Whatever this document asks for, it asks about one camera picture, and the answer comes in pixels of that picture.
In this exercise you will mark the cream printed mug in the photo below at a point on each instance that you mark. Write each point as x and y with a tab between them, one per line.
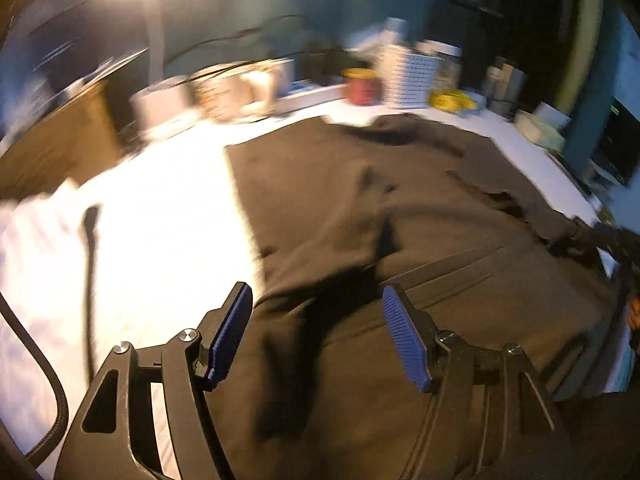
235	90

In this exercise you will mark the narrow teal curtain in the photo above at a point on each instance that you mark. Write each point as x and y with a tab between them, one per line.
595	110

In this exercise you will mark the person's right hand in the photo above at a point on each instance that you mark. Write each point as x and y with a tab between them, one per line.
634	312

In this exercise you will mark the white power strip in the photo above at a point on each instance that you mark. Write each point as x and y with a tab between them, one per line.
310	97

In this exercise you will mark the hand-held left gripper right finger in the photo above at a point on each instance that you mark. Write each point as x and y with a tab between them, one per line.
405	340

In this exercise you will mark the steel tumbler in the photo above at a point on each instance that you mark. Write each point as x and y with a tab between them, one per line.
505	90

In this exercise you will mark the red can yellow lid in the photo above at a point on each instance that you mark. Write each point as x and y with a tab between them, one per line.
364	90

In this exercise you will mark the white textured bedspread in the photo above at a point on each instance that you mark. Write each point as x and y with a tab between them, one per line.
165	210

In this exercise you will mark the yellow snack packet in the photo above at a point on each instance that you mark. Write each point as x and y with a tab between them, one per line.
452	101

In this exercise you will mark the white desk lamp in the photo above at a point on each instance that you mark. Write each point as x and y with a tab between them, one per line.
160	102

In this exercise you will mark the clear jar white lid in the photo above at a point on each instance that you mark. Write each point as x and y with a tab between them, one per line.
447	72

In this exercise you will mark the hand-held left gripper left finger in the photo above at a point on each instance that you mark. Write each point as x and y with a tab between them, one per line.
232	330

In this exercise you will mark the cardboard box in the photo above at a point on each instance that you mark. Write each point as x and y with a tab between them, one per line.
60	140

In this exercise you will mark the white perforated basket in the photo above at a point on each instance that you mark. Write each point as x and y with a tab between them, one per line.
415	80

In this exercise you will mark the yellow tissue box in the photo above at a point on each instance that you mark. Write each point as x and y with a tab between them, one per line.
542	130

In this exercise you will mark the brown t-shirt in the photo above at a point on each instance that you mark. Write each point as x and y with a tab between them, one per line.
325	200

